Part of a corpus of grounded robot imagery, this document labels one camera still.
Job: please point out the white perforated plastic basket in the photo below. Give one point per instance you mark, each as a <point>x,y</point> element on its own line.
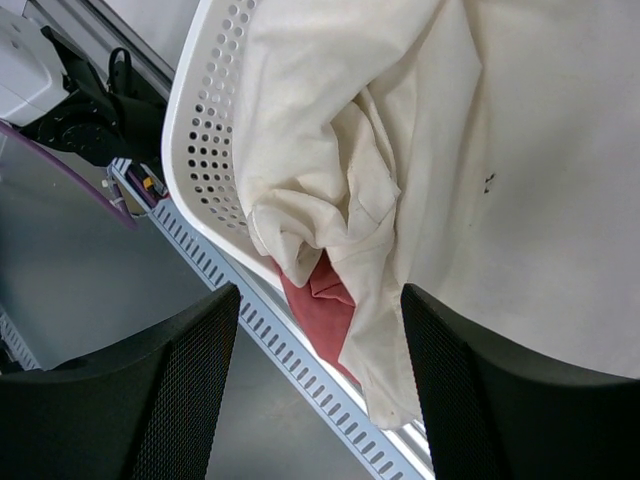
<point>196,145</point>

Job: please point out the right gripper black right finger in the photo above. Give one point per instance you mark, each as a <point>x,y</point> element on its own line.
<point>494,409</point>

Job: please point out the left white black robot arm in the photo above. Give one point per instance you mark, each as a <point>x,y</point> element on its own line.
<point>52,94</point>

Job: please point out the pink t shirt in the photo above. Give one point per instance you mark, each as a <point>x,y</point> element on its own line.
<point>323,309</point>

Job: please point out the white slotted cable duct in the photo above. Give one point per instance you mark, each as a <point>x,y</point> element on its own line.
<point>74,280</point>

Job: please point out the beige t shirt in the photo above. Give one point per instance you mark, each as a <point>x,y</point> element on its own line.
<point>485,151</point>

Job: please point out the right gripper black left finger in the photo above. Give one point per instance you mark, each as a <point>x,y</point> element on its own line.
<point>145,407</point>

